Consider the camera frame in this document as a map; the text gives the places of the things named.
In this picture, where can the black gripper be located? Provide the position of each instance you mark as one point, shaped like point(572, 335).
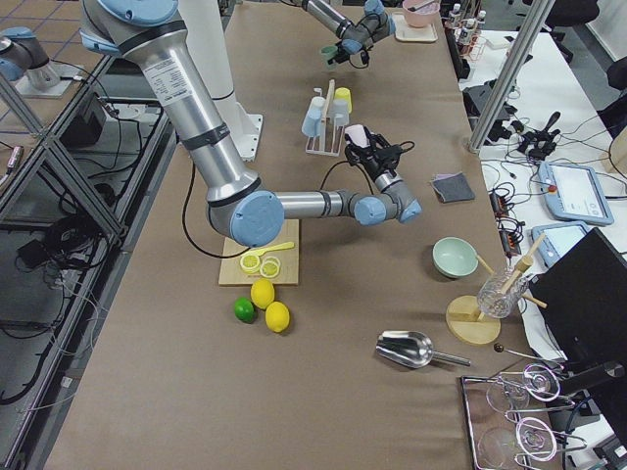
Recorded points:
point(373, 167)
point(339, 59)

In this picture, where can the green plastic cup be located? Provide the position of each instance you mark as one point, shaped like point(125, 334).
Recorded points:
point(328, 54)

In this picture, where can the pink plastic cup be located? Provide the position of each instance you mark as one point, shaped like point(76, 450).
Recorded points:
point(356, 135)

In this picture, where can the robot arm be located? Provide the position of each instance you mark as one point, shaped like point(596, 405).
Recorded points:
point(163, 38)
point(355, 40)

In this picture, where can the yellow plastic cup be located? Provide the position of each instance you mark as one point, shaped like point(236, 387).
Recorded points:
point(345, 94)

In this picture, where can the grey plastic cup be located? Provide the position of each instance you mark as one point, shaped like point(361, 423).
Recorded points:
point(339, 113)

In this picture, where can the white plastic cup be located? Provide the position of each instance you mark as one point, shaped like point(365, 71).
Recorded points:
point(316, 104)

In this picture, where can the blue plastic cup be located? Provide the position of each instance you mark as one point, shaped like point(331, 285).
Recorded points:
point(311, 122)

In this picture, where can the cream plastic tray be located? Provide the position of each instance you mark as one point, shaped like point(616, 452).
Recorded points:
point(411, 34)

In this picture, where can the pink bowl of ice cubes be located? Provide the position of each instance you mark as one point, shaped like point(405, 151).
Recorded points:
point(420, 13)

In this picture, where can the grey folded cloth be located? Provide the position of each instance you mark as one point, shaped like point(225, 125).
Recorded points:
point(450, 188)

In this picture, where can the mint green bowl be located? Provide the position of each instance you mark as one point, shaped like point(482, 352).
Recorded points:
point(454, 257)

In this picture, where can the lemon slice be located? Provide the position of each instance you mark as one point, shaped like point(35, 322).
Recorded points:
point(270, 268)
point(250, 263)

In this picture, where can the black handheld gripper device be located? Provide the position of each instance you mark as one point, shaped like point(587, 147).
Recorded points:
point(539, 144)

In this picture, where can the whole yellow lemon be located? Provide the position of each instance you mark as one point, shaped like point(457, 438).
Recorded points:
point(262, 293)

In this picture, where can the wooden cutting board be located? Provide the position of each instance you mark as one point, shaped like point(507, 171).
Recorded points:
point(230, 273)

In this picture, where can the clear glass on stand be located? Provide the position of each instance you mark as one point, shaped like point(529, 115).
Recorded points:
point(494, 301)

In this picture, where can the wooden mug tree stand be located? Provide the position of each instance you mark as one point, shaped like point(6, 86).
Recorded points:
point(477, 319)

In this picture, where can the green lime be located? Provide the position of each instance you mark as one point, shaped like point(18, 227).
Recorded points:
point(244, 310)

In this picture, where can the metal scoop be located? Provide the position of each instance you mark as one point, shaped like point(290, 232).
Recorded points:
point(413, 349)

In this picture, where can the blue teach pendant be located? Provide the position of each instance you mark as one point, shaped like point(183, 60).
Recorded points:
point(573, 192)
point(559, 239)

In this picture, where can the black monitor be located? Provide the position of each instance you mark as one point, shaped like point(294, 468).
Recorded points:
point(585, 293)

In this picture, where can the white wire cup holder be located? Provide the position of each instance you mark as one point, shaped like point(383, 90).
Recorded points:
point(330, 138)

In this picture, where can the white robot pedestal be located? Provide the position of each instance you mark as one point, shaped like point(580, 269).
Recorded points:
point(230, 83)

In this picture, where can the aluminium frame post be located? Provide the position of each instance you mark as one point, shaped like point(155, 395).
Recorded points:
point(520, 47)

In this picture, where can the wire glass rack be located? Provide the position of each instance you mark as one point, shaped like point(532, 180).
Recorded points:
point(507, 420)

